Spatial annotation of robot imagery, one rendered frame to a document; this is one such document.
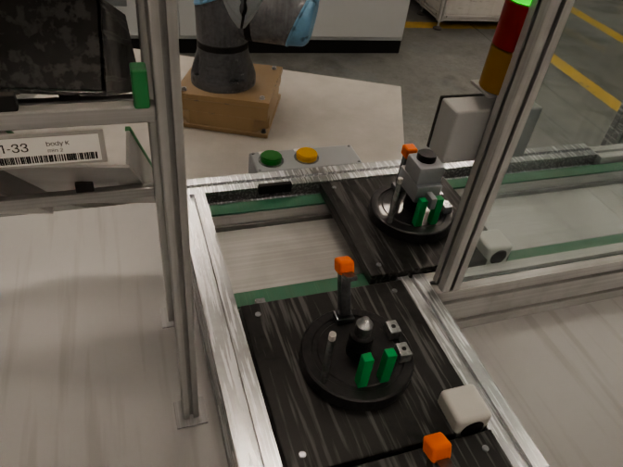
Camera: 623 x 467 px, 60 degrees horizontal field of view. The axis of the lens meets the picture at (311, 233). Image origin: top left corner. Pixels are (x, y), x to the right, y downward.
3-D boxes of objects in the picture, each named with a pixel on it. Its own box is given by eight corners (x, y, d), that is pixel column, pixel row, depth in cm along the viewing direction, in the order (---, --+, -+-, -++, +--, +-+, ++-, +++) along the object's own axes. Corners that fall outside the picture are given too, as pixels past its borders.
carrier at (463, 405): (239, 315, 74) (241, 247, 66) (398, 288, 81) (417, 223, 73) (288, 488, 57) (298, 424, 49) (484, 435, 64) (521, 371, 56)
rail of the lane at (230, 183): (175, 224, 100) (172, 176, 93) (565, 179, 127) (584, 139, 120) (180, 244, 96) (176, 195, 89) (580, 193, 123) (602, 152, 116)
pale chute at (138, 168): (69, 203, 82) (69, 173, 83) (158, 202, 85) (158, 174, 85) (-7, 166, 55) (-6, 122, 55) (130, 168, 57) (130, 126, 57)
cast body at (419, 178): (396, 180, 90) (405, 143, 85) (420, 177, 91) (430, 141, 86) (419, 211, 84) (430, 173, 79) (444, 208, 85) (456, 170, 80)
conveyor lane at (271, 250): (208, 243, 97) (207, 198, 91) (582, 195, 122) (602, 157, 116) (242, 373, 77) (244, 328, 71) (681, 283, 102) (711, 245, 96)
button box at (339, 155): (247, 178, 107) (248, 151, 103) (346, 169, 113) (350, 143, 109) (256, 199, 102) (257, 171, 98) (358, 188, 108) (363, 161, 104)
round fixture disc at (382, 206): (356, 195, 94) (358, 186, 93) (426, 187, 99) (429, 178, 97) (388, 248, 85) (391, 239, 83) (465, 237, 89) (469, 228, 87)
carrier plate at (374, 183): (318, 191, 98) (320, 181, 96) (436, 178, 105) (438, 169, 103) (369, 285, 81) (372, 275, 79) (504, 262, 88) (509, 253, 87)
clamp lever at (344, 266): (334, 311, 70) (334, 257, 67) (348, 309, 71) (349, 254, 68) (344, 324, 67) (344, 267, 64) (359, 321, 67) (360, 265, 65)
